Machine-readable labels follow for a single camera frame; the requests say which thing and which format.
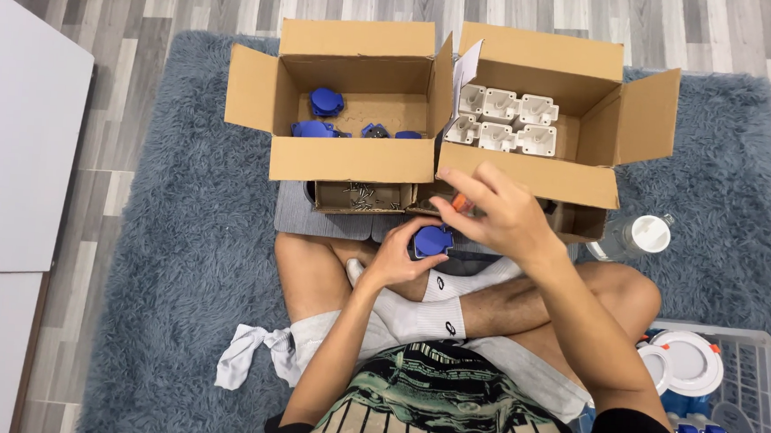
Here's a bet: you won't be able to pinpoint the person's right hand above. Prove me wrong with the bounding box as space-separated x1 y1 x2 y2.
431 158 574 273

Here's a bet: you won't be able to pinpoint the person's left hand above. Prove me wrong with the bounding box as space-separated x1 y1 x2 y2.
359 213 453 297

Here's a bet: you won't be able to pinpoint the large cardboard box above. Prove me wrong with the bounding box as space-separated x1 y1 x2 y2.
220 9 459 192
432 20 684 214

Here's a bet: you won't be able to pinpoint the pile of metal screws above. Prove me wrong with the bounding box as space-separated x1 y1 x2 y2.
341 181 403 214

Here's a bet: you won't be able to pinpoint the white sock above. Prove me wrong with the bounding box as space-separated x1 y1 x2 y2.
422 251 525 310
341 257 472 348

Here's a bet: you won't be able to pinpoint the small cardboard tray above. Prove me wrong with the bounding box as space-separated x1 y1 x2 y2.
312 177 419 219
403 179 610 246

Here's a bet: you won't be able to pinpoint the person's left leg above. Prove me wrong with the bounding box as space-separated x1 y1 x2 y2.
269 231 433 334

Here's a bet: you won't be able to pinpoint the person's leg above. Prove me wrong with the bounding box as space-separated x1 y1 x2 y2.
457 253 665 396
269 231 433 334

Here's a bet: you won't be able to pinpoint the group of white junction boxes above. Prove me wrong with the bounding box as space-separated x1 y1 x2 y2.
443 82 561 158

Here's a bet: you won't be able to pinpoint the person's right leg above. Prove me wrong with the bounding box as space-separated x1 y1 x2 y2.
457 253 665 396

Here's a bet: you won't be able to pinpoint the clear bottle with white cap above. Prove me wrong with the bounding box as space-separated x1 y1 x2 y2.
585 209 676 266

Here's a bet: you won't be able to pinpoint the white paper sheet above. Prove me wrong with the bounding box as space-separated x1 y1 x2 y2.
450 36 485 121

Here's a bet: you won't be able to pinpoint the grey shorts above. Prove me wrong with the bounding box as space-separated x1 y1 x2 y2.
283 306 599 427

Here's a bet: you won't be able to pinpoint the black printed shirt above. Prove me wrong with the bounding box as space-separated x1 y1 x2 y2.
224 326 715 433

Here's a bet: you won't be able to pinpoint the white cloth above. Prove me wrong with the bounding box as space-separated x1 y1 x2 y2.
215 321 305 395

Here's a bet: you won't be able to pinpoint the grey shaggy rug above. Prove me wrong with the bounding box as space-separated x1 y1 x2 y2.
77 24 771 433

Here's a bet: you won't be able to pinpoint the white round downlight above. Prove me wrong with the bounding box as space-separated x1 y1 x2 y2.
634 342 674 397
646 328 727 400

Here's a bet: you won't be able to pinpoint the white plastic basket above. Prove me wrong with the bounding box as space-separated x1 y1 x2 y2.
632 317 771 433

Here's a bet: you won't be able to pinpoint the white board panel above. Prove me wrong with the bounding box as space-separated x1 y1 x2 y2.
0 0 100 433

